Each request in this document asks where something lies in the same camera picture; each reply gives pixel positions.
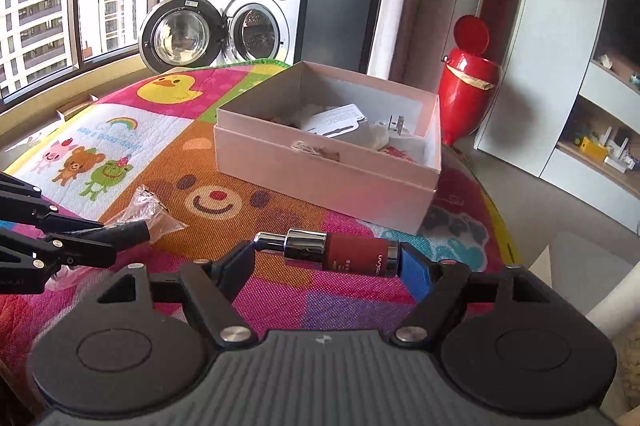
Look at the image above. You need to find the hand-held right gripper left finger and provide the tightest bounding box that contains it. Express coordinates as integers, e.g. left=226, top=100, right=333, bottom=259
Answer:
left=97, top=240, right=261, bottom=350

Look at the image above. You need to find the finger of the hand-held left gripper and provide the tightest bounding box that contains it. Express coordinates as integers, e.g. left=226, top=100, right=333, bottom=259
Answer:
left=0, top=228, right=118, bottom=271
left=0, top=171, right=151, bottom=247

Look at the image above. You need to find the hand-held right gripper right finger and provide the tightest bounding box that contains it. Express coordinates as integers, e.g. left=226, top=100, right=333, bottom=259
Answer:
left=392, top=242, right=543, bottom=348

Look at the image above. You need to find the red lipstick bottle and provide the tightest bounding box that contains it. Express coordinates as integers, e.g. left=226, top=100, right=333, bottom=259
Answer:
left=254, top=230, right=401, bottom=277

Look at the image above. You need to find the clear plastic bag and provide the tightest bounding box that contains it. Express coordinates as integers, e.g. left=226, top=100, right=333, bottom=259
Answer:
left=47, top=185, right=188, bottom=291

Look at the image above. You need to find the pink cardboard box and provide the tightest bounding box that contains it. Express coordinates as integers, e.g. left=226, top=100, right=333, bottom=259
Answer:
left=214, top=60, right=442, bottom=237

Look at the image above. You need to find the white charger plug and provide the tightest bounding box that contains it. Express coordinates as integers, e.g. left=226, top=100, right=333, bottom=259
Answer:
left=367, top=115, right=416, bottom=151

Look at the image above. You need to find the white product carton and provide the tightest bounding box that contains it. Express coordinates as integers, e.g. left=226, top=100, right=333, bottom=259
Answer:
left=300, top=103, right=371, bottom=141

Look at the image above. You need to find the small cardboard box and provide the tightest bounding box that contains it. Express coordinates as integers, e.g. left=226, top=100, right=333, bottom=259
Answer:
left=55, top=93, right=101, bottom=121

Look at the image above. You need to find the colourful cartoon play mat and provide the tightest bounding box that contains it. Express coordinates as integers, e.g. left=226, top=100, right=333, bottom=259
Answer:
left=0, top=58, right=511, bottom=357

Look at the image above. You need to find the white stool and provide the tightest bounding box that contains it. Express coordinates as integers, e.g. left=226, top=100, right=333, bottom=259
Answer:
left=530, top=231, right=640, bottom=339

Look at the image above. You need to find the red trash bin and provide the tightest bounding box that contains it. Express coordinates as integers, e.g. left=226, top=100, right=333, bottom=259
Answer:
left=439, top=16, right=501, bottom=147

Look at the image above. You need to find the window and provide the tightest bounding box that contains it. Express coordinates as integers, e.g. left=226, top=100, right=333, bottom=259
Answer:
left=0, top=0, right=166, bottom=107

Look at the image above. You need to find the yellow toy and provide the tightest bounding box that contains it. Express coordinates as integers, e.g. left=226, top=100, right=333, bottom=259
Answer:
left=580, top=138, right=608, bottom=159

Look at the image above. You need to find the white television cabinet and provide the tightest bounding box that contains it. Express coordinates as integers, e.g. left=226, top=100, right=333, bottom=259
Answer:
left=475, top=0, right=640, bottom=207

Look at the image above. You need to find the white washing machine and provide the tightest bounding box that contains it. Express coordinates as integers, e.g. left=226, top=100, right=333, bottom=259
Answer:
left=139, top=0, right=306, bottom=71

